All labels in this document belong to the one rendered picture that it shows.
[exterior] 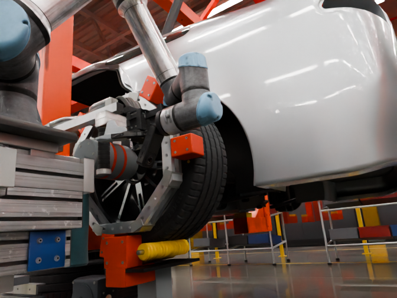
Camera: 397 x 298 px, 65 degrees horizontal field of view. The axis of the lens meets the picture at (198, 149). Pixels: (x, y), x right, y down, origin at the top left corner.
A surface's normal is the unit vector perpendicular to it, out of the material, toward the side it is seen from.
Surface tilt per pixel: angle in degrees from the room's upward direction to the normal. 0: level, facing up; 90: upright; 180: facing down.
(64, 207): 90
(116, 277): 90
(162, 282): 90
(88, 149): 90
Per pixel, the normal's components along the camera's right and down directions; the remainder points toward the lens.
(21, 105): 0.70, -0.50
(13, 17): 0.29, -0.17
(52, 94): 0.83, -0.21
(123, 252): -0.55, -0.18
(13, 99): 0.50, -0.54
